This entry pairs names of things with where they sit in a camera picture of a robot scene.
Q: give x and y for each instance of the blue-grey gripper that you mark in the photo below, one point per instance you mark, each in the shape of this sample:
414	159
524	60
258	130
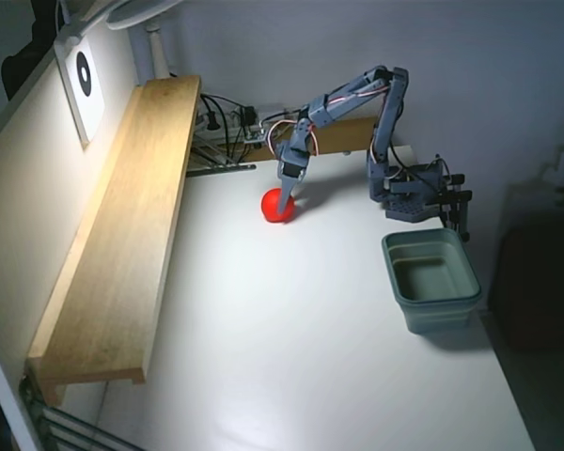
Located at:
291	172

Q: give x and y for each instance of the red ball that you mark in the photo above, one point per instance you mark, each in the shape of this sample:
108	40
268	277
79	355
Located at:
270	204

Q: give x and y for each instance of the blue-grey robot arm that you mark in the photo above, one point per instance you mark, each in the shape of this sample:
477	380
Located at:
385	127

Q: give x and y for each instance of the grey plastic container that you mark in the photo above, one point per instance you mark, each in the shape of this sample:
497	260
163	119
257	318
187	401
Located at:
432	282

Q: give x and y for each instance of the brown wooden board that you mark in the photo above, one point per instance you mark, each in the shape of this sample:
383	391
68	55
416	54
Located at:
343	136

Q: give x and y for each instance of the long wooden shelf plank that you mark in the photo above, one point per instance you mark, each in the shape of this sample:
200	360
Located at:
122	235

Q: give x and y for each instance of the black table clamp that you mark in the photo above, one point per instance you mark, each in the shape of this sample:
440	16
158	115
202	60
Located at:
458	202

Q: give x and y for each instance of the white lamp pole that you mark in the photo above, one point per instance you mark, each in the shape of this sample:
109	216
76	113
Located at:
157	54

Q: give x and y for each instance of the black fabric object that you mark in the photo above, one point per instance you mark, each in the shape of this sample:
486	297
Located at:
28	61

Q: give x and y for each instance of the aluminium frame rails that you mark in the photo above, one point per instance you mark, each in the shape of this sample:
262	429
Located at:
211	157

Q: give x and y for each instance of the metal frame with black rails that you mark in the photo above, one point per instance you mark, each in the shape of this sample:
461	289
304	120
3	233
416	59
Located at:
61	423

